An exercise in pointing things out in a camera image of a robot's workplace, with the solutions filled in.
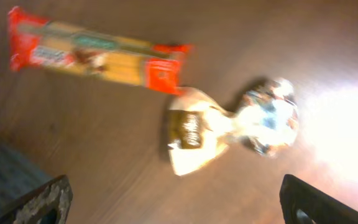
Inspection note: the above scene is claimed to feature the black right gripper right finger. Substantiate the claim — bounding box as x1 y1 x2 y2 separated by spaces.
279 174 358 224

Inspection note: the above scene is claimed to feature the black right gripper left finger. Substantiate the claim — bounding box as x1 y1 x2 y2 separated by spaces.
0 175 73 224

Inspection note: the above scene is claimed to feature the grey plastic lattice basket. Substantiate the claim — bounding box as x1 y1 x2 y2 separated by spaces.
0 144 53 211

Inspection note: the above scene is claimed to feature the beige snack pouch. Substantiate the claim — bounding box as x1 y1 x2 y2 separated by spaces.
167 78 299 176

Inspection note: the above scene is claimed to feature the San Remo spaghetti packet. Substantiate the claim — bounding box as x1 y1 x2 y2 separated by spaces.
7 6 191 95

